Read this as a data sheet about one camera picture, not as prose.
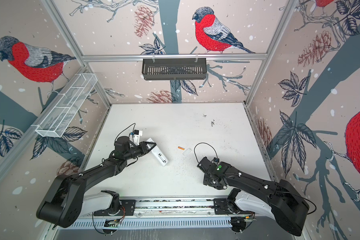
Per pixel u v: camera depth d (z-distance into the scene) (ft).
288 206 1.32
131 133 2.61
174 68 3.50
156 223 2.30
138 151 2.50
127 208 2.39
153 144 2.73
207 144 2.54
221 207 2.39
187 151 3.08
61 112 2.46
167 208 2.44
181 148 3.12
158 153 2.73
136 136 2.63
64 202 1.36
